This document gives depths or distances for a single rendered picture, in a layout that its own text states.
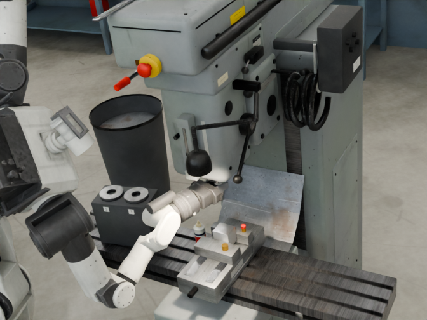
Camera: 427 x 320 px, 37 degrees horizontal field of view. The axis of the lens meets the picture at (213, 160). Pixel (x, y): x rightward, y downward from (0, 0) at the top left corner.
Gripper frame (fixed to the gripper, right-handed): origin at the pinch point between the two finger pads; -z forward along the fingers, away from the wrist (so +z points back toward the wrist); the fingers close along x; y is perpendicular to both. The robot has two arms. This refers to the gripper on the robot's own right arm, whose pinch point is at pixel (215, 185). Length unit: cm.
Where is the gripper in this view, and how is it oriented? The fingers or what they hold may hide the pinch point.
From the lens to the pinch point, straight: 209.6
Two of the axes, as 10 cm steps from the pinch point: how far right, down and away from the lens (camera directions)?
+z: -7.1, 4.2, -5.6
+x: -6.9, -3.0, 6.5
